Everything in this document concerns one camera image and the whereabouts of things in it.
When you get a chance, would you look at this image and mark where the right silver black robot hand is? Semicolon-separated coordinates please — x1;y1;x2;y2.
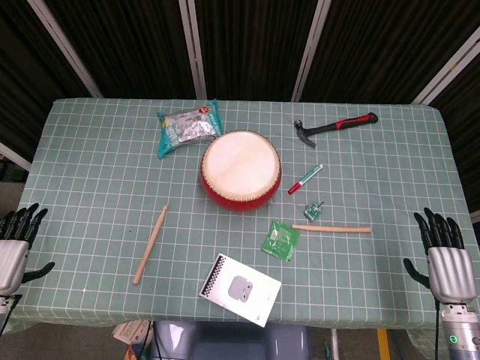
403;207;474;305

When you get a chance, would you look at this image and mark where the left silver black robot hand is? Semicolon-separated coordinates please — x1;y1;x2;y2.
0;202;56;297

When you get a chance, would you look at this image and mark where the wooden drumstick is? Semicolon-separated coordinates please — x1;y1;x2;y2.
291;223;373;234
132;204;169;286

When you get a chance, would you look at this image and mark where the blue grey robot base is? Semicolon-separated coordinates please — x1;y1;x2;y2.
149;320;312;360

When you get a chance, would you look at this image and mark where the red drum with white skin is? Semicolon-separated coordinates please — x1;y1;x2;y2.
199;130;283;213

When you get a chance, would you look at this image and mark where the green checked tablecloth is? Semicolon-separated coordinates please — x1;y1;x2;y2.
0;97;480;341

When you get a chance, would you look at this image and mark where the white table leg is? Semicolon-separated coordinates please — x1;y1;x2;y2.
330;328;341;360

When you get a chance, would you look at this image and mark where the white printed cardboard box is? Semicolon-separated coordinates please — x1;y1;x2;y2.
112;320;153;346

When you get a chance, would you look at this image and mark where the small green circuit part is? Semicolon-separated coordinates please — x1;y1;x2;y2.
303;201;324;220

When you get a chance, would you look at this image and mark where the green foil sachet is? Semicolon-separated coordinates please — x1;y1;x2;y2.
260;220;302;263

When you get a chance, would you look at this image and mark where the green white red marker pen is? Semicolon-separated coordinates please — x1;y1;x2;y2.
287;163;324;195

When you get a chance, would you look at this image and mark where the black red claw hammer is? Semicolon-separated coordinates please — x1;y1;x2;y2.
293;111;379;150

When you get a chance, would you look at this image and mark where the white earbuds box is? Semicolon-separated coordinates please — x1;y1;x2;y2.
198;253;282;329

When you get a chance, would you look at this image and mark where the teal silver snack packet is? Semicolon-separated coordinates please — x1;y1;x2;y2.
156;98;223;159

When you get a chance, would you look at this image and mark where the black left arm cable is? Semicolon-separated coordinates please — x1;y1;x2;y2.
1;294;23;335

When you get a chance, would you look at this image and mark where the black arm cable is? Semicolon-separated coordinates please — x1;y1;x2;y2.
1;294;23;335
433;295;442;360

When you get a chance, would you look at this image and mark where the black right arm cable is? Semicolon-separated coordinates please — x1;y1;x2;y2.
433;295;442;360

